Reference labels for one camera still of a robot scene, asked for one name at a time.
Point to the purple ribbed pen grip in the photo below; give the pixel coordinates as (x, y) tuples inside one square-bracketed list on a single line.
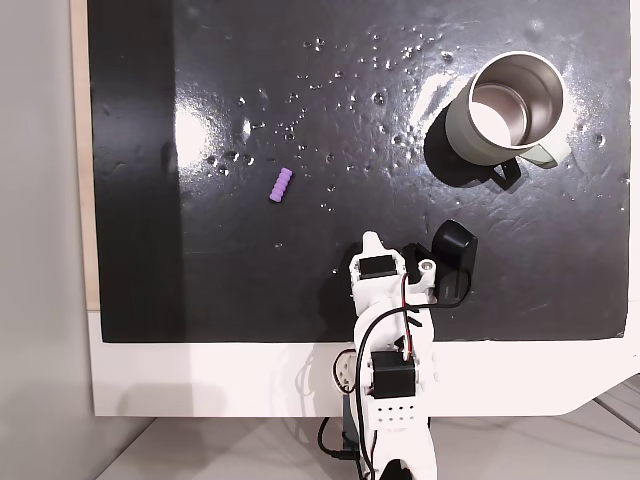
[(281, 185)]

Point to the black oval camera box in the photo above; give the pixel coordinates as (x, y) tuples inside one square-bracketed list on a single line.
[(452, 247)]

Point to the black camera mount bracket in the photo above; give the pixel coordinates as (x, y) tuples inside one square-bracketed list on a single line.
[(413, 256)]

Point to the beige wooden board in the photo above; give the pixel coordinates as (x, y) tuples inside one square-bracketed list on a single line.
[(82, 200)]

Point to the black glossy table mat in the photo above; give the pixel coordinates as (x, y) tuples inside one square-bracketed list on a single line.
[(300, 260)]

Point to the steel mug with pale sleeve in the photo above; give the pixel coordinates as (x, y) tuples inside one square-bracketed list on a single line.
[(500, 127)]

